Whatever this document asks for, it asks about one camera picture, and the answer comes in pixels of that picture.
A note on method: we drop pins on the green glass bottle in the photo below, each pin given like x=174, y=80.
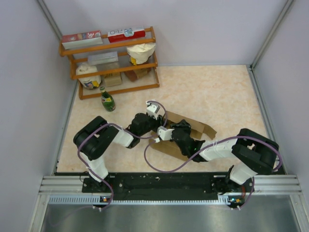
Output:
x=107, y=100

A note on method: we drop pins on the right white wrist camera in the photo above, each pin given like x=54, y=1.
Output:
x=163, y=134

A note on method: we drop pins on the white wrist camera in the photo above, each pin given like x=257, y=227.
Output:
x=163, y=134
x=152, y=109

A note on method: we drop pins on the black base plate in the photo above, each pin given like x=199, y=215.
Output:
x=161, y=186

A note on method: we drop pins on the red grey foil box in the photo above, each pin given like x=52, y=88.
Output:
x=84, y=39

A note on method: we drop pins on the brown bread pieces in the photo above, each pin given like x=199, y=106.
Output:
x=134, y=75

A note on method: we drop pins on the aluminium front rail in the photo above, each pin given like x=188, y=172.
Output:
x=68, y=189

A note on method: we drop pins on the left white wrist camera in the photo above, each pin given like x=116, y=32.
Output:
x=152, y=109

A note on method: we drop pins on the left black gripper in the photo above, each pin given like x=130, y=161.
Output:
x=159, y=122

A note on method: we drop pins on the wooden shelf rack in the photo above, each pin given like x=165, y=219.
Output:
x=122, y=60

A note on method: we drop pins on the red white wrap box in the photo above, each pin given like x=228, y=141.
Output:
x=119, y=35

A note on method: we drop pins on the tan cardboard packet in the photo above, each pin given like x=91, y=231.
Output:
x=112, y=79

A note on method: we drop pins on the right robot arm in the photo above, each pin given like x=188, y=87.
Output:
x=256, y=154

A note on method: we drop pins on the brown cardboard box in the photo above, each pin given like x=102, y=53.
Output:
x=197, y=130

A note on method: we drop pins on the white paper bag upper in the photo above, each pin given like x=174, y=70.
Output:
x=139, y=54

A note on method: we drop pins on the clear plastic box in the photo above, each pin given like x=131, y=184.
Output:
x=102, y=58

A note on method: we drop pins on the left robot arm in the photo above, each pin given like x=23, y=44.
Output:
x=93, y=139

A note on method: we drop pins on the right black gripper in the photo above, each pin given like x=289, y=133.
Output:
x=182, y=124

